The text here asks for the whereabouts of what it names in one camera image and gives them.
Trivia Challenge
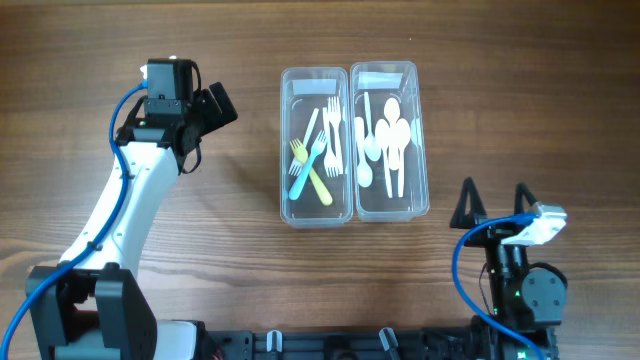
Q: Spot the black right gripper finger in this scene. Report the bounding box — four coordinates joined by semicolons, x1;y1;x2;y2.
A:
449;177;488;229
514;182;537;214

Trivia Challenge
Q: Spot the short white plastic spoon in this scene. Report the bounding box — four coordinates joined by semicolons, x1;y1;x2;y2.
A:
354;117;373;188

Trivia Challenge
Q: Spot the thin white plastic spoon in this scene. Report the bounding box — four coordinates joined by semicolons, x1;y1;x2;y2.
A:
364;92;381;161

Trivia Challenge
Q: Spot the white plastic spoon large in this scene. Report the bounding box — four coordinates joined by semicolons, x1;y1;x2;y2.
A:
375;119;393;198

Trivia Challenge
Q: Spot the yellow plastic spoon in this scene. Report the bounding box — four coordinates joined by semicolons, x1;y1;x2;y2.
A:
384;97;400;171

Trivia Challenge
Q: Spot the yellow plastic fork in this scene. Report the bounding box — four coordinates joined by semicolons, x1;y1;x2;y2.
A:
289;138;334;207

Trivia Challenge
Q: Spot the thin white fork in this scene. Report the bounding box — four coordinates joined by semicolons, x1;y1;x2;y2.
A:
322;107;339;178
288;108;319;176
328;96;344;175

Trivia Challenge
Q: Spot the white plastic fork wide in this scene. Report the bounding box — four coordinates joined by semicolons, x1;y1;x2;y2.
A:
287;129;329;202

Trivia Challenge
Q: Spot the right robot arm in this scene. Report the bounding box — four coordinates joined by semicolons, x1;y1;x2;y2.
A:
450;177;568;359

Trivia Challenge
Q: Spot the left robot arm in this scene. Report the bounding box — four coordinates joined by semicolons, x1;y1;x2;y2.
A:
6;57;237;359

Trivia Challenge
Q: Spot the clear plastic container right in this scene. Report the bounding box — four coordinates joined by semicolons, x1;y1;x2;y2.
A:
350;61;430;222

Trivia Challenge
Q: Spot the clear plastic container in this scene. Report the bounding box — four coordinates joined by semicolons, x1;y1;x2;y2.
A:
350;61;430;222
280;67;353;228

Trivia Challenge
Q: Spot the clear plastic container left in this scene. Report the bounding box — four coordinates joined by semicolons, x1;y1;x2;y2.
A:
280;67;353;228

